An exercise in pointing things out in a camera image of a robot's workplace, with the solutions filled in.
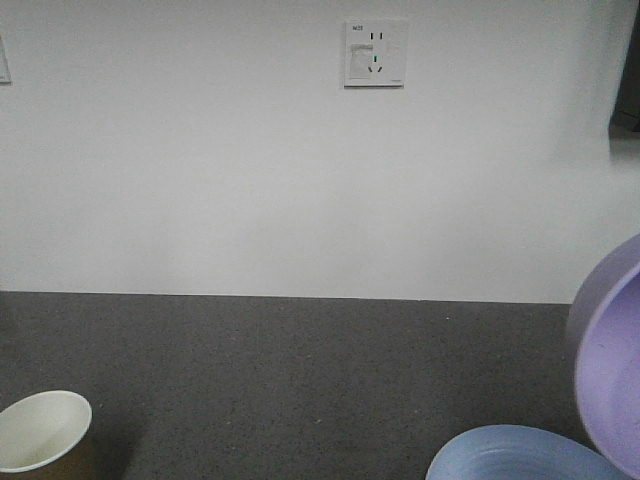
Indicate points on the light blue plastic plate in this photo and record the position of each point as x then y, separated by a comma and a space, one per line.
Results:
518, 452

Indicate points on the brown paper cup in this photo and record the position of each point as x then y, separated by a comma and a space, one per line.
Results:
46, 436

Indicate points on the dark object at right edge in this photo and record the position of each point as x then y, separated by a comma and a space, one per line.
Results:
624, 117

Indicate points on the white wall power socket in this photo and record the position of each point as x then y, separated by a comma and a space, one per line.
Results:
375, 53

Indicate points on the purple plastic bowl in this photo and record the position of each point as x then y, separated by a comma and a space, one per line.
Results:
603, 346

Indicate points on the white wall switch plate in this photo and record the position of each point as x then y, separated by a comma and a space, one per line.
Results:
5, 75

